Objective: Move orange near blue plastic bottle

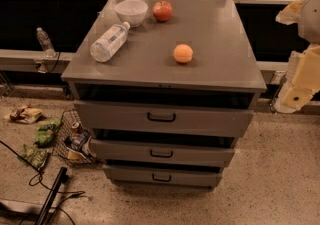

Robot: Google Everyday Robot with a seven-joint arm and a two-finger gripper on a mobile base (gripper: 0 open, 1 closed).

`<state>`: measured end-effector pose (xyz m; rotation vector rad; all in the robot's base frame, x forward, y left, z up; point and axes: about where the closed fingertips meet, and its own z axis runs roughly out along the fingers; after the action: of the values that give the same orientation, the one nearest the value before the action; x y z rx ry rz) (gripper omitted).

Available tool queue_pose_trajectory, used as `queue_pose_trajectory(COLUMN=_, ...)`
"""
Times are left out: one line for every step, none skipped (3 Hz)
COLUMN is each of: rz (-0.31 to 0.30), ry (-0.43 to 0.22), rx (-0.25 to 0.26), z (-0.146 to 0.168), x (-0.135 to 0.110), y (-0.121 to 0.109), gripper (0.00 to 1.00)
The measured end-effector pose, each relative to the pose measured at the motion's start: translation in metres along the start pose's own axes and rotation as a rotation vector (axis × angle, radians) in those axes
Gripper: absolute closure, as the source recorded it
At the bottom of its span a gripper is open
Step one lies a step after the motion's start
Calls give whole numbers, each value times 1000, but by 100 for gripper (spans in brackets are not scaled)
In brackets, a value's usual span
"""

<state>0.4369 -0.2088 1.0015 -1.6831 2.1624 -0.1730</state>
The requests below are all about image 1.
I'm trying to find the red apple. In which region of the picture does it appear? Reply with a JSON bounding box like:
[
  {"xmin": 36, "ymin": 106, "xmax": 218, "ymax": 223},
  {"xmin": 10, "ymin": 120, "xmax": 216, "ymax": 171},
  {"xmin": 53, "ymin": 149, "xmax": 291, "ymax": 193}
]
[{"xmin": 152, "ymin": 1, "xmax": 172, "ymax": 22}]

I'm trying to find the green snack bag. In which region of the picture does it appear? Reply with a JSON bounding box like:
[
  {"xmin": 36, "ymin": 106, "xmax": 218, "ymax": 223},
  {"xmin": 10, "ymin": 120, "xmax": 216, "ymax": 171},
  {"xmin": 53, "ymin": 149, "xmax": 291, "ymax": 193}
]
[{"xmin": 19, "ymin": 144, "xmax": 49, "ymax": 171}]

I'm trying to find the white bowl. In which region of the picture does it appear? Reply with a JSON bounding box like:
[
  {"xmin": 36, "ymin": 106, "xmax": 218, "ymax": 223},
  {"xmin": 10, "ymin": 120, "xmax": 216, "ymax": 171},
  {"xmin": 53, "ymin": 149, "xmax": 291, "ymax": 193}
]
[{"xmin": 115, "ymin": 0, "xmax": 148, "ymax": 27}]

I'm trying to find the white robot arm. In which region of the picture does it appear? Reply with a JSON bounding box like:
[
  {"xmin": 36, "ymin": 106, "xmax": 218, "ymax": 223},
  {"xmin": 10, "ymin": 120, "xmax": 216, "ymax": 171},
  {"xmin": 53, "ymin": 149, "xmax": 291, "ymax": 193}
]
[{"xmin": 274, "ymin": 0, "xmax": 320, "ymax": 113}]

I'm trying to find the soda can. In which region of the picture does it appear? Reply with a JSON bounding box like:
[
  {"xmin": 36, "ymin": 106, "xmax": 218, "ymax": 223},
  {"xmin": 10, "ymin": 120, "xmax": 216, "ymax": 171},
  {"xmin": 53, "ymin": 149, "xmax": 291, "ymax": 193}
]
[{"xmin": 71, "ymin": 122, "xmax": 83, "ymax": 133}]

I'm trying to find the small standing water bottle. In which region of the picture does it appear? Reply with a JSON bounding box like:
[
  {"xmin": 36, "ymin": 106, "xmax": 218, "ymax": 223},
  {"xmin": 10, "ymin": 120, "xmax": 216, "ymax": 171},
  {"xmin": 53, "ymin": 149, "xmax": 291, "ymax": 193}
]
[{"xmin": 36, "ymin": 27, "xmax": 56, "ymax": 58}]

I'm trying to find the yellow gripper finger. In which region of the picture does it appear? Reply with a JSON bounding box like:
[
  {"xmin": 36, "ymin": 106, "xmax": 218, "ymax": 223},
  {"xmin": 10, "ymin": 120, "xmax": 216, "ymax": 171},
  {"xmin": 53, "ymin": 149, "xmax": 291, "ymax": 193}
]
[
  {"xmin": 274, "ymin": 44, "xmax": 320, "ymax": 113},
  {"xmin": 276, "ymin": 0, "xmax": 304, "ymax": 25}
]

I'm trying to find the brown snack wrapper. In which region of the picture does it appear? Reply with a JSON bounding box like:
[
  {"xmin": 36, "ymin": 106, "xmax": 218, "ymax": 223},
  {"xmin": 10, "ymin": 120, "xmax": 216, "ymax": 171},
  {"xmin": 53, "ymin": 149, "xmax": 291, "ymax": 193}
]
[{"xmin": 3, "ymin": 106, "xmax": 42, "ymax": 124}]

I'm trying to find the green chip bag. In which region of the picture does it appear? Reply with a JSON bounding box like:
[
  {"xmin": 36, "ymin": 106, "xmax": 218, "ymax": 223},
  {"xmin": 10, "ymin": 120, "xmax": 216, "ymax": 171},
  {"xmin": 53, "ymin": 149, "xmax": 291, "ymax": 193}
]
[{"xmin": 34, "ymin": 119, "xmax": 61, "ymax": 147}]

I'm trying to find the clear plastic water bottle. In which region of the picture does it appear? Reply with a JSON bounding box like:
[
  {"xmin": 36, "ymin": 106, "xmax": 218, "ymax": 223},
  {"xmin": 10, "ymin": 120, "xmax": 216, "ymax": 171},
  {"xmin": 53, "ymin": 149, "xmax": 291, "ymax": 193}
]
[{"xmin": 90, "ymin": 22, "xmax": 130, "ymax": 63}]

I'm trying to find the middle grey drawer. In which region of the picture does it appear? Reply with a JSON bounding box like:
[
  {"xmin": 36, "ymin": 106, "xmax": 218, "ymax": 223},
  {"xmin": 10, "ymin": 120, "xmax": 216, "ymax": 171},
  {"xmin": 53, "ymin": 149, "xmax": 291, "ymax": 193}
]
[{"xmin": 89, "ymin": 140, "xmax": 234, "ymax": 167}]

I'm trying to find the top grey drawer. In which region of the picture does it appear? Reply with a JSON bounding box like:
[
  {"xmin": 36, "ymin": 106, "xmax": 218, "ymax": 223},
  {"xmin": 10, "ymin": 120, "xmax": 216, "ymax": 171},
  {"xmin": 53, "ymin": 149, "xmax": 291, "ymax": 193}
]
[{"xmin": 74, "ymin": 100, "xmax": 253, "ymax": 138}]

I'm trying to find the blue snack bag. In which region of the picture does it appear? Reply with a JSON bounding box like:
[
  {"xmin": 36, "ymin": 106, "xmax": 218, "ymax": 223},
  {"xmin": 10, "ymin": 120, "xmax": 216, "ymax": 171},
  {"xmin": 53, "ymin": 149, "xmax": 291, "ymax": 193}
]
[{"xmin": 64, "ymin": 130, "xmax": 92, "ymax": 159}]

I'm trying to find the grey drawer cabinet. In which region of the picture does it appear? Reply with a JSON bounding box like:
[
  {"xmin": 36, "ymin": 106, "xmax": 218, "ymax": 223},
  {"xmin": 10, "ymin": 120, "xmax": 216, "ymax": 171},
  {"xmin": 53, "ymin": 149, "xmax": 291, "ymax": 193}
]
[{"xmin": 62, "ymin": 0, "xmax": 266, "ymax": 175}]

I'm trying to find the bottom grey drawer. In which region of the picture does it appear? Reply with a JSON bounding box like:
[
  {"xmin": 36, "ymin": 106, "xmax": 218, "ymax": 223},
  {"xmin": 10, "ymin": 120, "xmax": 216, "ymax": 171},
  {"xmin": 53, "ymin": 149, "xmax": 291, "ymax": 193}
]
[{"xmin": 103, "ymin": 165, "xmax": 222, "ymax": 188}]

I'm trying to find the black metal bar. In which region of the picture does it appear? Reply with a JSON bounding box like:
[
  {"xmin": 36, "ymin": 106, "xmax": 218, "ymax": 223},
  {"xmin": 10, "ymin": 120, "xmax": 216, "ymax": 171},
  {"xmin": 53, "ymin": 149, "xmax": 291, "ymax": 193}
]
[{"xmin": 35, "ymin": 167, "xmax": 67, "ymax": 225}]

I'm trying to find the grey drawer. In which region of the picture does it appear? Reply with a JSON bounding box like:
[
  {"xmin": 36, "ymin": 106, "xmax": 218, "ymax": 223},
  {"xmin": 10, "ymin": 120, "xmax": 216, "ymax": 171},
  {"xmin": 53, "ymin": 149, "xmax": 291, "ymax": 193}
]
[
  {"xmin": 103, "ymin": 165, "xmax": 222, "ymax": 188},
  {"xmin": 74, "ymin": 100, "xmax": 253, "ymax": 138},
  {"xmin": 89, "ymin": 140, "xmax": 234, "ymax": 167}
]

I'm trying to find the orange fruit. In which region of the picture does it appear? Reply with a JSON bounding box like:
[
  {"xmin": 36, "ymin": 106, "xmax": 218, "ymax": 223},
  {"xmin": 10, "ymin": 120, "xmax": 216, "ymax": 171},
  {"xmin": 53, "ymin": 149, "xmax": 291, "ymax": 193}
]
[{"xmin": 173, "ymin": 44, "xmax": 193, "ymax": 64}]

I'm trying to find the wire mesh basket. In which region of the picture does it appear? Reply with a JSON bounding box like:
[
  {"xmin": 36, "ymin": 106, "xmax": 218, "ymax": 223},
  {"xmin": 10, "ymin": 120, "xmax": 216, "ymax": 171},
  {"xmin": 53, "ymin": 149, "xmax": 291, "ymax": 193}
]
[{"xmin": 53, "ymin": 110, "xmax": 97, "ymax": 167}]

